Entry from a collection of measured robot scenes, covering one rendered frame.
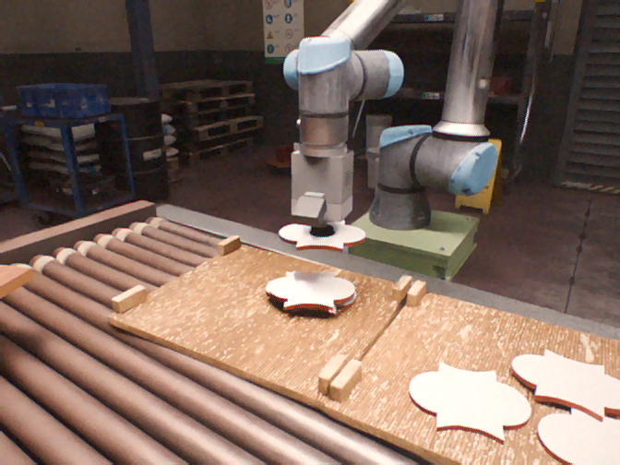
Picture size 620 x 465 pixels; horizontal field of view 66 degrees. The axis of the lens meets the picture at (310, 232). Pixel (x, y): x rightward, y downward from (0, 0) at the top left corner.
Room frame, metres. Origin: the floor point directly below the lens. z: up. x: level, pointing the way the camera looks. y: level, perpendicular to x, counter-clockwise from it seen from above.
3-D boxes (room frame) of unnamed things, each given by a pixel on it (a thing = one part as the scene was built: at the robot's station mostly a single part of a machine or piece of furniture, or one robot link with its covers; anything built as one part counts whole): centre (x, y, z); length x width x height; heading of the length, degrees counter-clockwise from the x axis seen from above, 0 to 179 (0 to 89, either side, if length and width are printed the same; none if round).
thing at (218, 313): (0.73, 0.07, 0.93); 0.41 x 0.35 x 0.02; 60
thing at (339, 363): (0.51, -0.03, 0.95); 0.06 x 0.02 x 0.03; 150
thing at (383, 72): (0.82, -0.08, 1.31); 0.11 x 0.11 x 0.08; 42
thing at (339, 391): (0.50, -0.05, 0.95); 0.06 x 0.02 x 0.03; 149
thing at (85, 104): (3.58, 1.80, 0.96); 0.50 x 0.38 x 0.21; 73
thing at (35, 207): (3.57, 1.86, 0.46); 0.79 x 0.62 x 0.91; 58
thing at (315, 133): (0.74, -0.02, 1.23); 0.08 x 0.08 x 0.05
